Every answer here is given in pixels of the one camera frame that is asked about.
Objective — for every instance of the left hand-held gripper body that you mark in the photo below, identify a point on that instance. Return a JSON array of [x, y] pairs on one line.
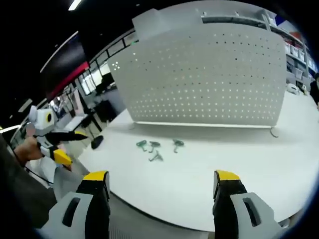
[[45, 120]]

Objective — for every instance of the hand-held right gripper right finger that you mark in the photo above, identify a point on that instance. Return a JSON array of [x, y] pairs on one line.
[[231, 206]]

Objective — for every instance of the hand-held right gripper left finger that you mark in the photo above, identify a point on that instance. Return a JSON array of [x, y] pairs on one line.
[[82, 206]]

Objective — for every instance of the green hook assembly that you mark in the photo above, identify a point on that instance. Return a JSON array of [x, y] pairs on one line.
[[157, 156], [154, 144], [141, 144], [178, 142]]

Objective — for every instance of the white perforated mounting plate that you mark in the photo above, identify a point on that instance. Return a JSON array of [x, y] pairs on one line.
[[199, 79]]

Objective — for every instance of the person's left hand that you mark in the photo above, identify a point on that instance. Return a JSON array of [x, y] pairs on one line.
[[27, 152]]

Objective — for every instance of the white background desk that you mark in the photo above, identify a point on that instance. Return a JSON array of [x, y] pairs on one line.
[[74, 120]]

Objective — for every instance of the black oblong object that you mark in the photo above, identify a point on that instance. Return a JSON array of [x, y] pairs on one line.
[[97, 142]]

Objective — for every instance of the black and red overhead banner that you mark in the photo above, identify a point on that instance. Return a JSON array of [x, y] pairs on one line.
[[67, 64]]

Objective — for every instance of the ceiling light strip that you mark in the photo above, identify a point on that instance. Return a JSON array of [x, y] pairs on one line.
[[75, 4]]

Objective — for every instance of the small white object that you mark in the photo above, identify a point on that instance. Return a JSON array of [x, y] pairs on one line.
[[292, 88]]

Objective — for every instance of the storage shelf with bins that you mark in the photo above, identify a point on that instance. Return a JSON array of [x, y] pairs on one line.
[[296, 49]]

